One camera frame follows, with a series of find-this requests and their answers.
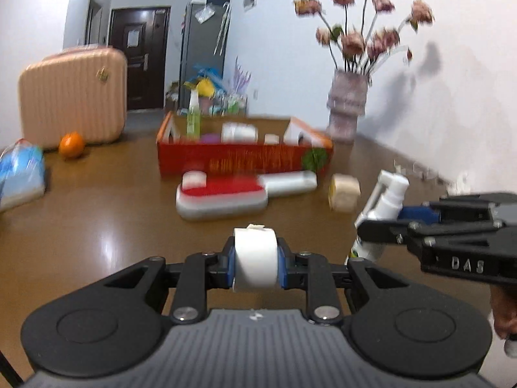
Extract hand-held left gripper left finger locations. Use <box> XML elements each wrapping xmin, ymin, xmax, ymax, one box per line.
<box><xmin>106</xmin><ymin>238</ymin><xmax>237</xmax><ymax>324</ymax></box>

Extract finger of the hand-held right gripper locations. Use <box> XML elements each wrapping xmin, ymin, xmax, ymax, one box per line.
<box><xmin>355</xmin><ymin>218</ymin><xmax>503</xmax><ymax>252</ymax></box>
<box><xmin>398</xmin><ymin>193</ymin><xmax>492</xmax><ymax>225</ymax></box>

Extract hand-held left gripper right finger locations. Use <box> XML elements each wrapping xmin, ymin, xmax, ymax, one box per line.
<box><xmin>278</xmin><ymin>238</ymin><xmax>408</xmax><ymax>325</ymax></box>

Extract white tape roll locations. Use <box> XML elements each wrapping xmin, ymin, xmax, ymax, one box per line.
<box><xmin>233</xmin><ymin>223</ymin><xmax>279</xmax><ymax>293</ymax></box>

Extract small white spray bottle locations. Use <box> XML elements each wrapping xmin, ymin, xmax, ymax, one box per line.
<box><xmin>344</xmin><ymin>170</ymin><xmax>410</xmax><ymax>265</ymax></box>

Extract red cardboard box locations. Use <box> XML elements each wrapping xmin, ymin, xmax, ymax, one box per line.
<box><xmin>157</xmin><ymin>111</ymin><xmax>335</xmax><ymax>180</ymax></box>

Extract large white bottle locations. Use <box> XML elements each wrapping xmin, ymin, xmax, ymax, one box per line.
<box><xmin>221</xmin><ymin>122</ymin><xmax>259</xmax><ymax>144</ymax></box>

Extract green spray bottle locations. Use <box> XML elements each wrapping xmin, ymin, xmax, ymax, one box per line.
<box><xmin>186</xmin><ymin>89</ymin><xmax>202</xmax><ymax>138</ymax></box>

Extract person's right hand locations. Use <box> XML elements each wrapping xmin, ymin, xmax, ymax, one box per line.
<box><xmin>490</xmin><ymin>285</ymin><xmax>517</xmax><ymax>358</ymax></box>

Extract crumpled white tissue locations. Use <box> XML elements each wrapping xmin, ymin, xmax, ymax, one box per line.
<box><xmin>446</xmin><ymin>172</ymin><xmax>471</xmax><ymax>195</ymax></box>

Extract beige cube box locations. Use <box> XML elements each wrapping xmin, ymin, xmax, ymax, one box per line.
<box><xmin>328</xmin><ymin>174</ymin><xmax>361</xmax><ymax>213</ymax></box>

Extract red and white long case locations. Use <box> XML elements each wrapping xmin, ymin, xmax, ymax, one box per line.
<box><xmin>175</xmin><ymin>170</ymin><xmax>318</xmax><ymax>222</ymax></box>

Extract small white jar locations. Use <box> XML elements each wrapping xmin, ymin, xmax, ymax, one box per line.
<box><xmin>182</xmin><ymin>171</ymin><xmax>208</xmax><ymax>189</ymax></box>

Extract pink textured vase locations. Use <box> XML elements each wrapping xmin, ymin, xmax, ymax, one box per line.
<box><xmin>326</xmin><ymin>70</ymin><xmax>369</xmax><ymax>144</ymax></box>

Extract pile of small containers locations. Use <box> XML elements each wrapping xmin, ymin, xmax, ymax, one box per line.
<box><xmin>208</xmin><ymin>91</ymin><xmax>248</xmax><ymax>117</ymax></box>

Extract dried rose bouquet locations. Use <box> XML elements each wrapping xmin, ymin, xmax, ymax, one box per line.
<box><xmin>293</xmin><ymin>0</ymin><xmax>436</xmax><ymax>77</ymax></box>

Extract yellow and blue toy pile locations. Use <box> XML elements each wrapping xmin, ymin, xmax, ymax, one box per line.
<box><xmin>184</xmin><ymin>64</ymin><xmax>224</xmax><ymax>98</ymax></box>

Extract purple lavender bunch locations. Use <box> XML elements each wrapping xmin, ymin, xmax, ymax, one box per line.
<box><xmin>228</xmin><ymin>59</ymin><xmax>252</xmax><ymax>98</ymax></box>

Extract orange fruit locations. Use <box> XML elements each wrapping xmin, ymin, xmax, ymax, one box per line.
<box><xmin>58</xmin><ymin>131</ymin><xmax>85</xmax><ymax>159</ymax></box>

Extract dark entrance door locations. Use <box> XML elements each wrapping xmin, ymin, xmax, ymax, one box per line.
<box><xmin>109</xmin><ymin>7</ymin><xmax>171</xmax><ymax>111</ymax></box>

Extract grey refrigerator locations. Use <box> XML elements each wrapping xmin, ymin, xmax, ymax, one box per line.
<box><xmin>179</xmin><ymin>2</ymin><xmax>232</xmax><ymax>110</ymax></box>

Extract blue tissue pack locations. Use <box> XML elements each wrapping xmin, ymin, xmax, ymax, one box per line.
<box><xmin>0</xmin><ymin>139</ymin><xmax>47</xmax><ymax>213</ymax></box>

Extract pink suitcase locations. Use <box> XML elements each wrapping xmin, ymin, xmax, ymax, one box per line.
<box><xmin>18</xmin><ymin>47</ymin><xmax>128</xmax><ymax>150</ymax></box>

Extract hanging white strips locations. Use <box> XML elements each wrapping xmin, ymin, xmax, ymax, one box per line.
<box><xmin>214</xmin><ymin>4</ymin><xmax>232</xmax><ymax>55</ymax></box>

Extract side room door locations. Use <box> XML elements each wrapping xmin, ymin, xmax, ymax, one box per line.
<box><xmin>86</xmin><ymin>0</ymin><xmax>103</xmax><ymax>47</ymax></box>

